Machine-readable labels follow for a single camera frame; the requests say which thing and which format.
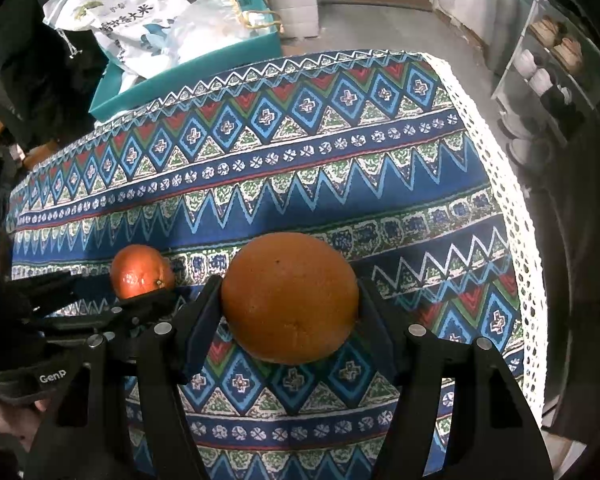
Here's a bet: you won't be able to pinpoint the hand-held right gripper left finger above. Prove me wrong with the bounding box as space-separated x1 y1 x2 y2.
22 275 226 480

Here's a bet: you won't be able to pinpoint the white printed rice bag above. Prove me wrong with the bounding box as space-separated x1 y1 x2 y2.
42 0 191 78

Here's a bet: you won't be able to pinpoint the small glossy orange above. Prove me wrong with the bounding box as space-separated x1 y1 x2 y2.
111 244 177 302

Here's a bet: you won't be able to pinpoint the grey shoe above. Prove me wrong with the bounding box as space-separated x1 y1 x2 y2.
500 115 552 167

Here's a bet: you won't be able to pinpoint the dull brownish orange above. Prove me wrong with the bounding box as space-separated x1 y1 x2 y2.
221 232 360 366

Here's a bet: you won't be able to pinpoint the white shoe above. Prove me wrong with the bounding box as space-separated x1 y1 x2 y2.
529 67 555 95
513 50 538 78

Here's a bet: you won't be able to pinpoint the dark jacket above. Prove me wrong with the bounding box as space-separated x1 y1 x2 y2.
0 0 112 161

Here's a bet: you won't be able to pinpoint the clear plastic bag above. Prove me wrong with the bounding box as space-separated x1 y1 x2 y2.
164 0 283 68

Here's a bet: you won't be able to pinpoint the black shoe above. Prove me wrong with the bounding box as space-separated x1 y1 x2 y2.
540 87 587 136

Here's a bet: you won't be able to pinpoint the brown cardboard box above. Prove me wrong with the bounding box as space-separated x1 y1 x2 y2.
22 137 63 171

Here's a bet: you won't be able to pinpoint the blue patterned tablecloth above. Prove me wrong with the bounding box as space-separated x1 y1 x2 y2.
5 50 551 480

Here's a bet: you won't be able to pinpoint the beige shoe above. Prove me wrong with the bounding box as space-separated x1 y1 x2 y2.
527 15 561 46
552 35 585 72

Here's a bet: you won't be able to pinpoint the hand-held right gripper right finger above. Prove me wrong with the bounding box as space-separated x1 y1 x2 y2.
355 280 553 480

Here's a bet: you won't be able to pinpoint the person's left hand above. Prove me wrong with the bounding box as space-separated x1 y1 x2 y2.
0 387 51 457

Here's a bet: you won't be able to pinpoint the shoe rack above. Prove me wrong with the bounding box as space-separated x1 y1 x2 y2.
490 0 600 166

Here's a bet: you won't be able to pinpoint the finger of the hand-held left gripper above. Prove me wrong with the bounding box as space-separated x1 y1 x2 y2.
7 269 81 313
27 289 183 343

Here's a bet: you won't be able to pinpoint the teal plastic bin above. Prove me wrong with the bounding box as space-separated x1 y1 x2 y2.
89 0 284 122

